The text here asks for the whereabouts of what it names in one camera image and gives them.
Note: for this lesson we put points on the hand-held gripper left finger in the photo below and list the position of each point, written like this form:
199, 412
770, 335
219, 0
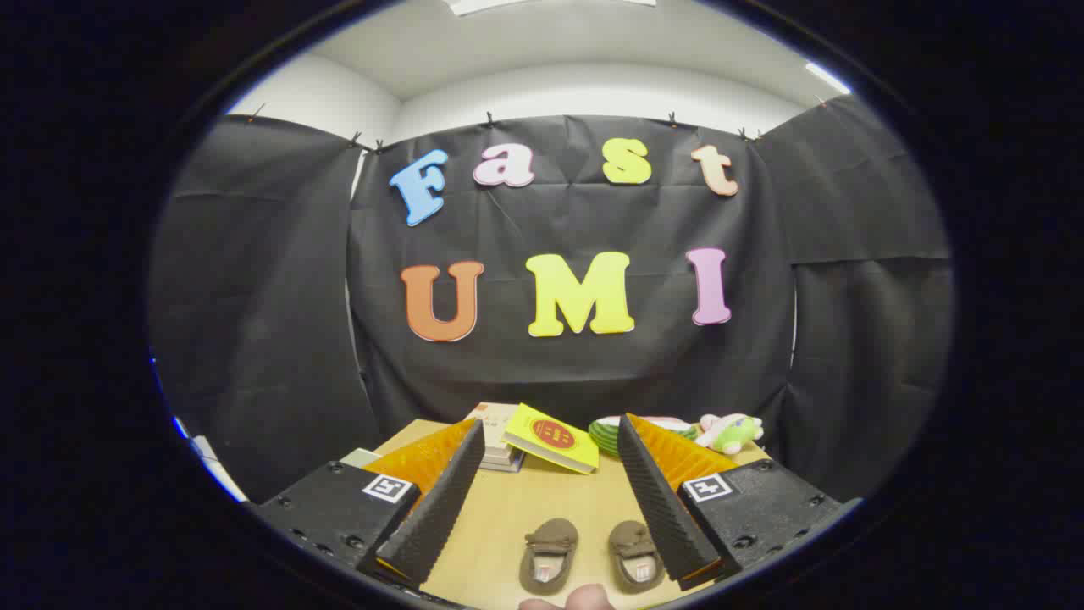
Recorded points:
440, 500

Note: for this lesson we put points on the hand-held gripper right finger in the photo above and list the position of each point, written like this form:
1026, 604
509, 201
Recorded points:
660, 500

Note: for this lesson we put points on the brown fuzzy shoe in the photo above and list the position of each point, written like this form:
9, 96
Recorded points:
633, 555
549, 559

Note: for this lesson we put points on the blue cover book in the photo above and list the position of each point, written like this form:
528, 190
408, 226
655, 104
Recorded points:
501, 467

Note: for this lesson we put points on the thick white-edged book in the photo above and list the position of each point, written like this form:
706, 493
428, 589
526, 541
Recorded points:
500, 453

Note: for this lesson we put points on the green striped plush cushion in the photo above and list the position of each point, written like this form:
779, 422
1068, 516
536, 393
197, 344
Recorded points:
603, 436

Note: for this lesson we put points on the beige cover book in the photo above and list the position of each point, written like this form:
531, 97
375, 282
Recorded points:
491, 415

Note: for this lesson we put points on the pink and green plush toy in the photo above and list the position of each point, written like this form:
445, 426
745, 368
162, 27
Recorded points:
732, 432

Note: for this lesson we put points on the yellow book with red circle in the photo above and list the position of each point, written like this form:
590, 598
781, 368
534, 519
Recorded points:
550, 436

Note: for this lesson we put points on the ceiling light panel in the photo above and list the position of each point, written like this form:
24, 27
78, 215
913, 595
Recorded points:
542, 5
826, 77

